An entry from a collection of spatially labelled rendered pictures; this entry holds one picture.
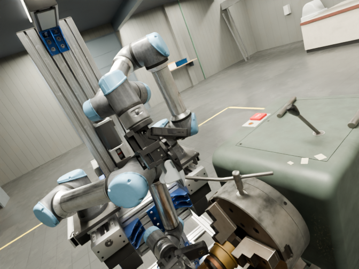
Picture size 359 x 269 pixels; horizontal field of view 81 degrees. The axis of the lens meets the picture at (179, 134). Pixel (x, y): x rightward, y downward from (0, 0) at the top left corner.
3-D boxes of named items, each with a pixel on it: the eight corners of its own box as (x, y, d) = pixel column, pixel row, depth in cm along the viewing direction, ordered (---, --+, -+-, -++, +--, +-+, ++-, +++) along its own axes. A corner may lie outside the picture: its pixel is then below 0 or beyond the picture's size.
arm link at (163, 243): (174, 247, 82) (166, 232, 79) (181, 253, 78) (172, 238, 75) (159, 262, 78) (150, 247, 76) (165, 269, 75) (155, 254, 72)
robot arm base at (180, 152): (158, 161, 127) (151, 148, 124) (178, 148, 132) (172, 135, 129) (169, 168, 114) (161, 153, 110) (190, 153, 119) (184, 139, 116)
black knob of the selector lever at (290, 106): (291, 114, 72) (289, 101, 71) (301, 114, 70) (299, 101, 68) (286, 119, 71) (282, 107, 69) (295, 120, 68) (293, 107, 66)
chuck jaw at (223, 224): (237, 222, 74) (215, 195, 77) (244, 220, 70) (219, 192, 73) (216, 245, 70) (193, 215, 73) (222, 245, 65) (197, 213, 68)
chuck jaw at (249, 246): (251, 227, 68) (285, 242, 58) (257, 238, 69) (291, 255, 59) (229, 252, 63) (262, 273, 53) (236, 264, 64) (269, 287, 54)
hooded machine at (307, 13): (331, 33, 849) (326, -6, 800) (322, 38, 826) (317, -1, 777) (312, 38, 912) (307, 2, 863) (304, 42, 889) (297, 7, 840)
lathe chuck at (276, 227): (231, 223, 93) (215, 168, 80) (307, 274, 68) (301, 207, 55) (218, 237, 89) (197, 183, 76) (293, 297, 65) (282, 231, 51)
